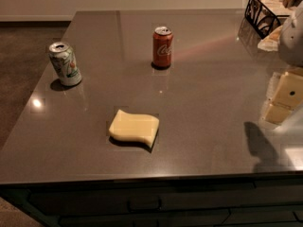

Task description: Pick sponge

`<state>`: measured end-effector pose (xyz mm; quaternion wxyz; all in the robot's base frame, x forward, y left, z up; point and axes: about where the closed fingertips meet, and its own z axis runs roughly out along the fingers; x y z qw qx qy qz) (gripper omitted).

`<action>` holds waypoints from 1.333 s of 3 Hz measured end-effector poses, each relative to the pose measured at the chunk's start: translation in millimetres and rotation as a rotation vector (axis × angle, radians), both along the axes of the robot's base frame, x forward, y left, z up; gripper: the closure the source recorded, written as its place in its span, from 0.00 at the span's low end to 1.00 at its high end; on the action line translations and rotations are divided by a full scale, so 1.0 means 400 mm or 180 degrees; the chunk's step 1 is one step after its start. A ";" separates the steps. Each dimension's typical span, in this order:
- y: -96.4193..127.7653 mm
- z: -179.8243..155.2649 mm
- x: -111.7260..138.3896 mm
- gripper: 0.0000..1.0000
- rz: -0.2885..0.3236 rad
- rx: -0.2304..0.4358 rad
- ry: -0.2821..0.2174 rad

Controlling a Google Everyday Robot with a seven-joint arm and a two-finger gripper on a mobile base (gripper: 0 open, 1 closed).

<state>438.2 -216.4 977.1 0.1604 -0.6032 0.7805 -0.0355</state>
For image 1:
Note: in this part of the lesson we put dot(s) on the yellow wavy sponge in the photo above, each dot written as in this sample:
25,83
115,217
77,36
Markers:
132,127

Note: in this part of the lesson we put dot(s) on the white packets in basket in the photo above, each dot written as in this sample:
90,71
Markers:
269,43

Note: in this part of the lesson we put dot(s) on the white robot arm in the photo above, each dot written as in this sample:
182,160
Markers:
290,42

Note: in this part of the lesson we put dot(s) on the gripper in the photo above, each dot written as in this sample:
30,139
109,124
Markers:
293,40

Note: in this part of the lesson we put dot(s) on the dark cabinet drawers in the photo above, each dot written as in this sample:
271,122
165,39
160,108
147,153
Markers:
225,202

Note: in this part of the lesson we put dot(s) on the red cola can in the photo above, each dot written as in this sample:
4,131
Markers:
161,52

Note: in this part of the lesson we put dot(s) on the black wire basket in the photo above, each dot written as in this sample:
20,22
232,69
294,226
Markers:
267,15

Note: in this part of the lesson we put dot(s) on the white green soda can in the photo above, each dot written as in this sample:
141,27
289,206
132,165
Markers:
64,62

